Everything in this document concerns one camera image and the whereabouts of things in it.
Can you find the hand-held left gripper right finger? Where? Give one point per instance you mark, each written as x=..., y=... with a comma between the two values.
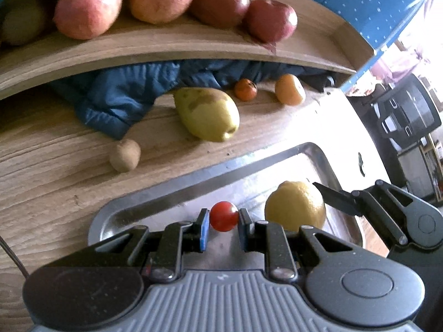
x=244, y=235

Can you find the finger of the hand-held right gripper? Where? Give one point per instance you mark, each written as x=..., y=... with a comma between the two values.
x=335, y=199

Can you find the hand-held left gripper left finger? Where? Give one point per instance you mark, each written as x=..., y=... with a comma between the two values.
x=204, y=230

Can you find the red cherry tomato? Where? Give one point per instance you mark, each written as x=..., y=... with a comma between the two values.
x=224, y=216

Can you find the yellow lemon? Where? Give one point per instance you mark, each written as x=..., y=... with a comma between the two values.
x=294, y=207

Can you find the metal tray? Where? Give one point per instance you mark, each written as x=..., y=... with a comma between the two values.
x=166, y=197

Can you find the small brown fruit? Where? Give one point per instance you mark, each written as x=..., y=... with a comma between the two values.
x=125, y=155

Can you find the yellow-green pear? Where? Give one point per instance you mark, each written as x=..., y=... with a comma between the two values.
x=207, y=114

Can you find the orange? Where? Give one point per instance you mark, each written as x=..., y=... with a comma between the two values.
x=290, y=90

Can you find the small tangerine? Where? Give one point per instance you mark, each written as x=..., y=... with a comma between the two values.
x=245, y=90

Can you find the black chair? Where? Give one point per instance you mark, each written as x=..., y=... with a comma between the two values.
x=408, y=110

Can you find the dark blue cloth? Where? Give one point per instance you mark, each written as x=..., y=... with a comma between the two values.
x=114, y=100

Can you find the wooden shelf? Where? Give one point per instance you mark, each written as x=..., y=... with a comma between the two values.
x=173, y=46

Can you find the blue dotted fabric wardrobe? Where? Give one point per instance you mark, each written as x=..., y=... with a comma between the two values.
x=346, y=0

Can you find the brown kiwi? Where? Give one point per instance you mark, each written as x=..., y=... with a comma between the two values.
x=20, y=20

